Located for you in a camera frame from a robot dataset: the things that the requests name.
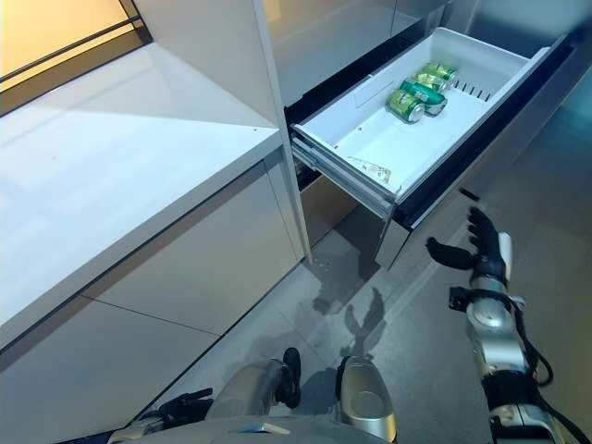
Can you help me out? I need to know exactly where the stainless steel fridge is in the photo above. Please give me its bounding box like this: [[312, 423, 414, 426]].
[[265, 0, 580, 273]]

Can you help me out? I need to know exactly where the steel fridge drawer front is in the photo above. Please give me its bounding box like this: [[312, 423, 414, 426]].
[[299, 174, 386, 270]]

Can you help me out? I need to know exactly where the robot left leg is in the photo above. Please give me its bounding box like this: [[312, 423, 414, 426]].
[[210, 346, 302, 421]]

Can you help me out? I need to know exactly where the tall white cabinet panel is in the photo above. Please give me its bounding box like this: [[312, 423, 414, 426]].
[[131, 0, 315, 265]]

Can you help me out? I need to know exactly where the yellow lit window with frame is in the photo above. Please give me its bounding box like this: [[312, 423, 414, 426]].
[[0, 0, 157, 119]]

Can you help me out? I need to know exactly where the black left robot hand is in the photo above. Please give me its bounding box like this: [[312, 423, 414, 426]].
[[156, 387, 215, 425]]

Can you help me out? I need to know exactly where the grey robot torso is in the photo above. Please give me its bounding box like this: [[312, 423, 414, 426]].
[[138, 413, 371, 444]]

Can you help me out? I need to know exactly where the white counter cabinet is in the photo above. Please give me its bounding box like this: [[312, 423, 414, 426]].
[[0, 43, 312, 444]]

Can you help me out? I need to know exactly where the dark green drink can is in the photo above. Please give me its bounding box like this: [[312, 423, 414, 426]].
[[400, 79, 449, 117]]

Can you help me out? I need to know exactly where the fridge drawer with white bin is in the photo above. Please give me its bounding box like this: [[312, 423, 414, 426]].
[[284, 26, 580, 273]]

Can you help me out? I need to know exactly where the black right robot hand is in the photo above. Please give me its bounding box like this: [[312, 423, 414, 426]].
[[425, 206, 512, 279]]

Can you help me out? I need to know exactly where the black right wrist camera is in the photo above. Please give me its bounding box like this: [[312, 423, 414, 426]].
[[447, 286, 471, 309]]

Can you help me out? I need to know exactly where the light green drink can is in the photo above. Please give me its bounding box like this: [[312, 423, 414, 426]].
[[413, 72, 452, 93], [424, 61, 459, 82], [385, 88, 425, 124]]

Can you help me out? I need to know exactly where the tea bottle with white cap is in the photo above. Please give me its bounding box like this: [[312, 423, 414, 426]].
[[346, 155, 394, 186]]

